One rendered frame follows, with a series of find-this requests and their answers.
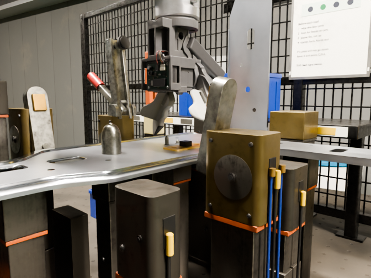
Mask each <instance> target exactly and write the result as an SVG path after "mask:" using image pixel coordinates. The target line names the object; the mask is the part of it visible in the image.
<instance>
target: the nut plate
mask: <svg viewBox="0 0 371 278"><path fill-rule="evenodd" d="M199 147H200V143H192V141H188V140H184V141H180V142H179V145H175V146H168V147H163V149H166V150H170V151H183V150H188V149H194V148H199Z"/></svg>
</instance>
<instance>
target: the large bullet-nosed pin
mask: <svg viewBox="0 0 371 278"><path fill-rule="evenodd" d="M101 148H102V154H106V155H112V154H121V134H120V130H119V128H118V127H117V125H113V123H111V122H110V123H109V124H108V125H105V126H104V127H103V129H102V134H101Z"/></svg>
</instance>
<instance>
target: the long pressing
mask: <svg viewBox="0 0 371 278"><path fill-rule="evenodd" d="M166 136H168V138H169V145H165V137H166ZM201 137H202V135H201V134H200V133H197V132H184V133H175V134H170V135H161V136H151V137H142V138H132V139H127V140H122V141H121V154H112V155H106V154H102V148H101V142H100V143H90V144H85V145H75V146H66V147H57V148H48V149H40V150H37V151H33V152H31V153H28V154H26V155H23V156H21V157H18V158H15V159H10V160H6V161H0V172H1V173H0V201H1V200H6V199H11V198H14V197H19V196H24V195H29V194H34V193H39V192H42V191H48V190H53V189H60V188H70V187H76V186H86V185H96V184H106V183H113V182H117V181H123V180H127V179H132V178H137V177H141V176H144V175H149V174H153V173H158V172H162V171H166V170H170V169H175V168H180V167H184V166H188V165H192V164H196V163H197V159H198V153H199V148H194V149H188V150H183V151H170V150H166V149H163V147H168V146H175V145H179V143H176V141H177V140H179V141H184V140H188V141H192V143H200V140H201ZM71 159H81V160H80V161H73V162H66V163H52V162H60V161H67V160H71ZM14 168H23V169H20V170H13V171H8V172H3V171H7V170H11V169H14Z"/></svg>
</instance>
